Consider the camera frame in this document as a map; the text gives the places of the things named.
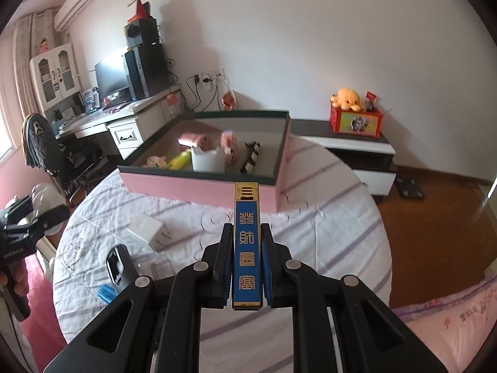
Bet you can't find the curtain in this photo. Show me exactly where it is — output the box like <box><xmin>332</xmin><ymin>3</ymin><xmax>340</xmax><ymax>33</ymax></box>
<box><xmin>13</xmin><ymin>8</ymin><xmax>56</xmax><ymax>117</ymax></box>

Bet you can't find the small pink cow figurine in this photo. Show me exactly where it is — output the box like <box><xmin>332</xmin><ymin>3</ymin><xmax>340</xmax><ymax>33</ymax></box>
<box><xmin>145</xmin><ymin>156</ymin><xmax>168</xmax><ymax>169</ymax></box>

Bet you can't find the yellow octopus plush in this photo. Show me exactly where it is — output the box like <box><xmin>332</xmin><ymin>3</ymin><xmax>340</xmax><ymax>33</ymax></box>
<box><xmin>330</xmin><ymin>88</ymin><xmax>366</xmax><ymax>112</ymax></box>

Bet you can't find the pixel block figure toy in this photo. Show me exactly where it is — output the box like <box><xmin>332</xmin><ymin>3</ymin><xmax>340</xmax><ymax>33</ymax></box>
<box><xmin>220</xmin><ymin>131</ymin><xmax>238</xmax><ymax>165</ymax></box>

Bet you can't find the blue gold rectangular box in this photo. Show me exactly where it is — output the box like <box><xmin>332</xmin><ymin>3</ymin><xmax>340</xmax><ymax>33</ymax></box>
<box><xmin>232</xmin><ymin>182</ymin><xmax>263</xmax><ymax>311</ymax></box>

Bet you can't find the white glass cabinet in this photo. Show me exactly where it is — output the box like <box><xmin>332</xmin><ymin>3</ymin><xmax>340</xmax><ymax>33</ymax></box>
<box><xmin>30</xmin><ymin>43</ymin><xmax>81</xmax><ymax>111</ymax></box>

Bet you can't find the black office chair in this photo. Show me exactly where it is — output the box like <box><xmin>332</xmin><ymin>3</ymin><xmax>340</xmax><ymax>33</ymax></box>
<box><xmin>22</xmin><ymin>114</ymin><xmax>106</xmax><ymax>202</ymax></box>

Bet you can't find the red paper hat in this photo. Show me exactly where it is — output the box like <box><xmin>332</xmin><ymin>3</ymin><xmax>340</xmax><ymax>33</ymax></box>
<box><xmin>127</xmin><ymin>0</ymin><xmax>150</xmax><ymax>24</ymax></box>

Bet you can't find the white cup in box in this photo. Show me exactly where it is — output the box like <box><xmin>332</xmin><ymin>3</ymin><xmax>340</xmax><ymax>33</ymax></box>
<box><xmin>191</xmin><ymin>146</ymin><xmax>226</xmax><ymax>173</ymax></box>

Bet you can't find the orange cap bottle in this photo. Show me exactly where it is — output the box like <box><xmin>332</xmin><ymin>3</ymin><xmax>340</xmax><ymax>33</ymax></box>
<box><xmin>166</xmin><ymin>93</ymin><xmax>181</xmax><ymax>118</ymax></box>

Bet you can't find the white power adapter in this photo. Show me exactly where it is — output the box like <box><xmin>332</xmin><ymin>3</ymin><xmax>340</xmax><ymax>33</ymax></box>
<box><xmin>126</xmin><ymin>213</ymin><xmax>171</xmax><ymax>252</ymax></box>

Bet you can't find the black speaker box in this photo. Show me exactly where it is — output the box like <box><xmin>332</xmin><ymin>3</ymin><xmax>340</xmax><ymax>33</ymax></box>
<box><xmin>124</xmin><ymin>17</ymin><xmax>159</xmax><ymax>49</ymax></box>

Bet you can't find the white desk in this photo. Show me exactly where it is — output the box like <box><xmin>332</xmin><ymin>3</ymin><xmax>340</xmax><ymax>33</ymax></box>
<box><xmin>56</xmin><ymin>85</ymin><xmax>181</xmax><ymax>159</ymax></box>

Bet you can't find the black white low cabinet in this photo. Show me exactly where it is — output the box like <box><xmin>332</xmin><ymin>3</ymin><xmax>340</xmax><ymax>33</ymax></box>
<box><xmin>291</xmin><ymin>119</ymin><xmax>397</xmax><ymax>202</ymax></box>

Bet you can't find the yellow toy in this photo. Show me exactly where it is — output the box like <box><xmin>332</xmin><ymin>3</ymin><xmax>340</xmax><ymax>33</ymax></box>
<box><xmin>168</xmin><ymin>149</ymin><xmax>191</xmax><ymax>170</ymax></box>

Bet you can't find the black toy track piece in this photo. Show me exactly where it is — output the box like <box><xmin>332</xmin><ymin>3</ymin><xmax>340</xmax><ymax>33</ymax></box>
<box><xmin>240</xmin><ymin>141</ymin><xmax>260</xmax><ymax>174</ymax></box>

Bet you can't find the anatomy model figure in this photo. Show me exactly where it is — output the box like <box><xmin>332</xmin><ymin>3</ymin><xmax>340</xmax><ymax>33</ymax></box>
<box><xmin>221</xmin><ymin>90</ymin><xmax>237</xmax><ymax>111</ymax></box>

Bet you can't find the pink pillow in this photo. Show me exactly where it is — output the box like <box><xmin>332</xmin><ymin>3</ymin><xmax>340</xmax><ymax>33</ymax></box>
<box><xmin>394</xmin><ymin>274</ymin><xmax>496</xmax><ymax>372</ymax></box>

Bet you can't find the wall air conditioner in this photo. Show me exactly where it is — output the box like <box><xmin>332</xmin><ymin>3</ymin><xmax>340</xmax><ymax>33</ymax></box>
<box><xmin>54</xmin><ymin>0</ymin><xmax>94</xmax><ymax>33</ymax></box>

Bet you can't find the pink storage box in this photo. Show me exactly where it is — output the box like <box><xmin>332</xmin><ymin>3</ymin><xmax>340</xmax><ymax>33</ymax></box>
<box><xmin>118</xmin><ymin>110</ymin><xmax>291</xmax><ymax>213</ymax></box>

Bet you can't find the white striped tablecloth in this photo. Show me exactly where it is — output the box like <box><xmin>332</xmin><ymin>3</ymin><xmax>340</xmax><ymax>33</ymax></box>
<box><xmin>53</xmin><ymin>136</ymin><xmax>393</xmax><ymax>372</ymax></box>

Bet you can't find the red decorated box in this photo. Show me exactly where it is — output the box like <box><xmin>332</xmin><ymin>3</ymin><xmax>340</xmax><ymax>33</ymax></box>
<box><xmin>329</xmin><ymin>107</ymin><xmax>384</xmax><ymax>138</ymax></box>

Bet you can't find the black remote control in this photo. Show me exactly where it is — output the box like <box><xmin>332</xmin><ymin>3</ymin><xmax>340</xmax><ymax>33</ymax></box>
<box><xmin>106</xmin><ymin>244</ymin><xmax>138</xmax><ymax>294</ymax></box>

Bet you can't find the black bathroom scale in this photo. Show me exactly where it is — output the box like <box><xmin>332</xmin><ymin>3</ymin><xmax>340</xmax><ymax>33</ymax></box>
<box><xmin>395</xmin><ymin>177</ymin><xmax>425</xmax><ymax>200</ymax></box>

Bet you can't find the black computer tower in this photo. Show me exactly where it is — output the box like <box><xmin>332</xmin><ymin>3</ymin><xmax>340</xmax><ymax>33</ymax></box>
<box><xmin>123</xmin><ymin>43</ymin><xmax>172</xmax><ymax>101</ymax></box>

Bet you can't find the person left hand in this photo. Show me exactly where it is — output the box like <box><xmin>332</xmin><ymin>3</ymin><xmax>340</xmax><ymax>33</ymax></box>
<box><xmin>0</xmin><ymin>259</ymin><xmax>30</xmax><ymax>297</ymax></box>

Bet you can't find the computer monitor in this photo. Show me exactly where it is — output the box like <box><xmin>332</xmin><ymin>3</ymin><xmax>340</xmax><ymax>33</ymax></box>
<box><xmin>94</xmin><ymin>57</ymin><xmax>128</xmax><ymax>103</ymax></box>

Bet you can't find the blue plastic piece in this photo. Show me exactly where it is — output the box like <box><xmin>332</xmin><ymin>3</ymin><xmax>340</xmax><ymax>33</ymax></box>
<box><xmin>97</xmin><ymin>284</ymin><xmax>117</xmax><ymax>305</ymax></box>

